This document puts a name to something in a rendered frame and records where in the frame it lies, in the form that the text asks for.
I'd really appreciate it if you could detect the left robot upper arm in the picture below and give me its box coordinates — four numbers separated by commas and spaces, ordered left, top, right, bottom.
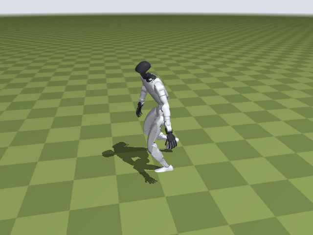
154, 82, 170, 112

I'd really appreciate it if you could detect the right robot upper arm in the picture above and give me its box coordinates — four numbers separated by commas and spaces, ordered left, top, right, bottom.
141, 76, 147, 92

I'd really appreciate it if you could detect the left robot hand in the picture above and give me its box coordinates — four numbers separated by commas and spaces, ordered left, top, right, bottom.
165, 128, 177, 149

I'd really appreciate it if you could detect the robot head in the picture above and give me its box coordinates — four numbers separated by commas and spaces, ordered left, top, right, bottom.
135, 61, 156, 82

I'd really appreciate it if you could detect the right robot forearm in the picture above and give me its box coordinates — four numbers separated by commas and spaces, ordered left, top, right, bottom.
138, 90, 147, 105

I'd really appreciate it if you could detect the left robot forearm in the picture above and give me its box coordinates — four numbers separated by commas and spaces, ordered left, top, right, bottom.
162, 105, 172, 132

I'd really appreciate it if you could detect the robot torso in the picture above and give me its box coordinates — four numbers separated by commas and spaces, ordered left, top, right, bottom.
143, 73, 169, 116

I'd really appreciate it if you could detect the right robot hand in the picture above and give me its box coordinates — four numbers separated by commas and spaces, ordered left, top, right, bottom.
136, 102, 143, 117

